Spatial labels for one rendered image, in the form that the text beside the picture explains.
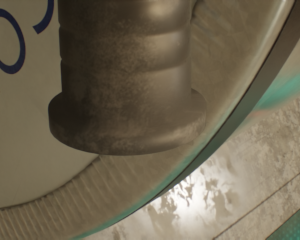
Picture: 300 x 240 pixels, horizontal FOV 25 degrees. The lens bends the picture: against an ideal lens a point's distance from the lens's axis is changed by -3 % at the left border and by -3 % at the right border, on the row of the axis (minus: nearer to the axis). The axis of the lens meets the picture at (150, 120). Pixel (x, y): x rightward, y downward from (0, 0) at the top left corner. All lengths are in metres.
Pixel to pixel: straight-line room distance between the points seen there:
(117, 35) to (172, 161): 0.28
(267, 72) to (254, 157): 1.67
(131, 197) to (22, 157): 0.13
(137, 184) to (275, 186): 1.67
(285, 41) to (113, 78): 0.23
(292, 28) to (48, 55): 0.19
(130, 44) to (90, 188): 0.36
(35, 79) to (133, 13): 0.36
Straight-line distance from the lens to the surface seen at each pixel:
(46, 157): 0.54
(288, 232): 2.16
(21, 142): 0.57
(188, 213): 1.85
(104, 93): 0.16
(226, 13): 0.37
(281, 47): 0.39
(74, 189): 0.53
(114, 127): 0.17
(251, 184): 2.04
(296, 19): 0.37
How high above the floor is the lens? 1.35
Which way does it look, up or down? 49 degrees down
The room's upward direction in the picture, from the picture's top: 76 degrees clockwise
